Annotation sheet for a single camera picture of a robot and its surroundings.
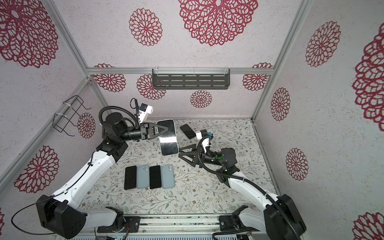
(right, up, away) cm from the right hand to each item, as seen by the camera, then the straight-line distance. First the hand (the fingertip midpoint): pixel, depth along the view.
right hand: (180, 153), depth 60 cm
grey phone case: (-25, -18, +30) cm, 43 cm away
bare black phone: (-18, -18, +30) cm, 40 cm away
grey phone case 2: (-10, -18, +30) cm, 37 cm away
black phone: (-32, -19, +30) cm, 48 cm away
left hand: (-6, +9, +2) cm, 11 cm away
